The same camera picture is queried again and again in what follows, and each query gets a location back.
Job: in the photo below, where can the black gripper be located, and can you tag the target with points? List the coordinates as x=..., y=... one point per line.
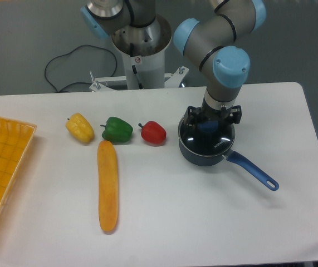
x=196, y=115

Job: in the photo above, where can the glass pot lid blue knob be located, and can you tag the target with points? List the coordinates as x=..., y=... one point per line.
x=210, y=138

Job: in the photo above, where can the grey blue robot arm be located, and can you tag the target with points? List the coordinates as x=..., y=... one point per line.
x=209, y=45

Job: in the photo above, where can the dark blue saucepan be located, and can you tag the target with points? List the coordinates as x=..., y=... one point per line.
x=233, y=157

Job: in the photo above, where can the red bell pepper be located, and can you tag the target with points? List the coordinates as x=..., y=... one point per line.
x=153, y=133

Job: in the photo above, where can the green bell pepper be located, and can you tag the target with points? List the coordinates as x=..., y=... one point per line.
x=117, y=130

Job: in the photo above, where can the long orange baguette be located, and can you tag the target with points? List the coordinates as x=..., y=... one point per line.
x=108, y=208

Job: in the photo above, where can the yellow bell pepper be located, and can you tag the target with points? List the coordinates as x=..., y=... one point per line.
x=79, y=127

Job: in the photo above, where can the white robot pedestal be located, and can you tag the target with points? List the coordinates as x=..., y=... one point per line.
x=143, y=55

